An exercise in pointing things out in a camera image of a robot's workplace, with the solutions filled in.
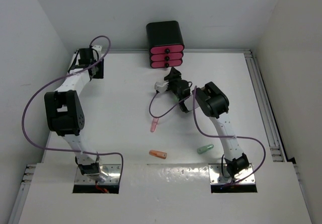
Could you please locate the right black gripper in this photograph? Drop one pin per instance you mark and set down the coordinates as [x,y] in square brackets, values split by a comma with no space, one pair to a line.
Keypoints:
[174,75]

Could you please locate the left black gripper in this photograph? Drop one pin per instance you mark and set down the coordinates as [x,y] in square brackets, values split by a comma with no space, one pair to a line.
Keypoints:
[99,75]

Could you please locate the pink drawer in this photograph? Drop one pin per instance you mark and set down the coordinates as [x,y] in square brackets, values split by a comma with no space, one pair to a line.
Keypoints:
[166,64]
[166,57]
[167,49]

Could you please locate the pink top drawer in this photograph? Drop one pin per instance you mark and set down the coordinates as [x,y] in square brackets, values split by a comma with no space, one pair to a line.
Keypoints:
[167,49]

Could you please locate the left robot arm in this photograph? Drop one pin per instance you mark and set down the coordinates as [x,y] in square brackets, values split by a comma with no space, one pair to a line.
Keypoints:
[64,112]

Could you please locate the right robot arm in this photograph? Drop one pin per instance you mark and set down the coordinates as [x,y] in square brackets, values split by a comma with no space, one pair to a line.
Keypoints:
[214,104]

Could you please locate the pink bottom drawer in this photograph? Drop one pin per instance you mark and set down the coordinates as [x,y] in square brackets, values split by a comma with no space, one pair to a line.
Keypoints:
[166,64]

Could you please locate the black drawer cabinet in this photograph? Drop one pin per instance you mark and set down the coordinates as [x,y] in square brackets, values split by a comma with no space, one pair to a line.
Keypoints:
[163,33]

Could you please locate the pink highlighter pen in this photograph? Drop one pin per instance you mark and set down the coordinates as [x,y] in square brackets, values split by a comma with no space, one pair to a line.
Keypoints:
[154,124]

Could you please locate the green highlighter pen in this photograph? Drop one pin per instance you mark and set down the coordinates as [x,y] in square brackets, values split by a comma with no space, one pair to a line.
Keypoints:
[204,149]

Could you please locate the orange highlighter pen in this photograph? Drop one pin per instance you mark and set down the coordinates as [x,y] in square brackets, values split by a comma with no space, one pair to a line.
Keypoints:
[158,154]

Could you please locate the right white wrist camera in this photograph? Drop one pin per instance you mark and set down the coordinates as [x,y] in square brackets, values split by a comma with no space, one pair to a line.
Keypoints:
[161,87]

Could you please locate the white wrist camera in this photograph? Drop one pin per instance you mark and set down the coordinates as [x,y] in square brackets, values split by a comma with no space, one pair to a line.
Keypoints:
[98,48]
[161,87]

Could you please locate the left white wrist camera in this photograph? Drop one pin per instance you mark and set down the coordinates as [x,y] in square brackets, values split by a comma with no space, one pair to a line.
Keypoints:
[98,48]

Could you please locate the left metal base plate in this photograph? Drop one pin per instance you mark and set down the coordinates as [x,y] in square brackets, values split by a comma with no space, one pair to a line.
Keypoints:
[110,176]

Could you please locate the metal base plate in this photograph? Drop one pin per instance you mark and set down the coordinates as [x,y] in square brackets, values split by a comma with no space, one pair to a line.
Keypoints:
[219,175]
[110,176]

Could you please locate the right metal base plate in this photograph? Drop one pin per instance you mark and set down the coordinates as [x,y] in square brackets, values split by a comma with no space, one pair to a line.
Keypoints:
[219,175]

